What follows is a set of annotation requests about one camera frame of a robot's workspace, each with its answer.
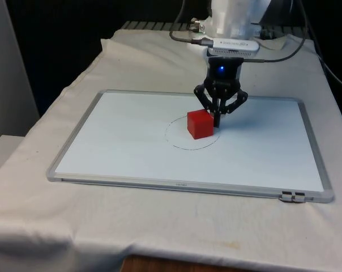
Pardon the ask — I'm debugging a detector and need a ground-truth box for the red cube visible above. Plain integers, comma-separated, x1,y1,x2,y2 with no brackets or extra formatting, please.
186,108,215,140

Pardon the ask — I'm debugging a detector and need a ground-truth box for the white whiteboard with grey frame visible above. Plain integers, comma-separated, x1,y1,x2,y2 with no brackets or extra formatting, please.
46,89,335,204

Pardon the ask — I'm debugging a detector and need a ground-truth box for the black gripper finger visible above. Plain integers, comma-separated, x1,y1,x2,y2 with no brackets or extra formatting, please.
217,88,249,117
193,83,220,129

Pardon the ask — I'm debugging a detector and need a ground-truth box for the black cable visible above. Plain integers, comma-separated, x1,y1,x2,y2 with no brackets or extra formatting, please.
242,0,307,63
306,0,342,92
169,0,215,47

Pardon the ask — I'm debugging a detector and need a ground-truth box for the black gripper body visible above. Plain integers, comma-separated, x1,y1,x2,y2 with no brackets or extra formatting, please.
203,56,245,92

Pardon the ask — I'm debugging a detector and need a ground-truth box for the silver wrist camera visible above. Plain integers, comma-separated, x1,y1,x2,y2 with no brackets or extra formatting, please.
206,37,260,58

